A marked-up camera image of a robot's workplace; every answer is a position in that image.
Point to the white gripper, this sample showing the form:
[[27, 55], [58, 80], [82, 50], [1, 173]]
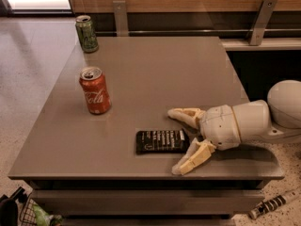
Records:
[[219, 126]]

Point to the black RXBAR chocolate bar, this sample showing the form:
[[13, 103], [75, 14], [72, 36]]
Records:
[[161, 141]]

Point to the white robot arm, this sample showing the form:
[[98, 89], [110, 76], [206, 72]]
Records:
[[275, 120]]

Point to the red Coca-Cola can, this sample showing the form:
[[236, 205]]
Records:
[[92, 81]]

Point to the green soda can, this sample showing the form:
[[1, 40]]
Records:
[[86, 34]]

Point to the striped black white tube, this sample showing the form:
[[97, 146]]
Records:
[[271, 205]]

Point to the grey drawer front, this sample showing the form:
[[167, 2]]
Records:
[[146, 202]]

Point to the green bag in basket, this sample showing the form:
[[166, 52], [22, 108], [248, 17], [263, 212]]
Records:
[[44, 219]]

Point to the black object bottom left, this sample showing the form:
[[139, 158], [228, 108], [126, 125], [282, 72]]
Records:
[[9, 207]]

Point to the right metal wall bracket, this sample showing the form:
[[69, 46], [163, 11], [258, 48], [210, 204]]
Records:
[[263, 17]]

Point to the metal wall bracket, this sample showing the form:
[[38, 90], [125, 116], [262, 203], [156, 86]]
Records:
[[263, 17], [121, 19]]

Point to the left metal wall bracket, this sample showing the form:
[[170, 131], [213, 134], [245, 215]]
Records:
[[121, 19]]

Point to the black wire basket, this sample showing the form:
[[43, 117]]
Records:
[[27, 216]]

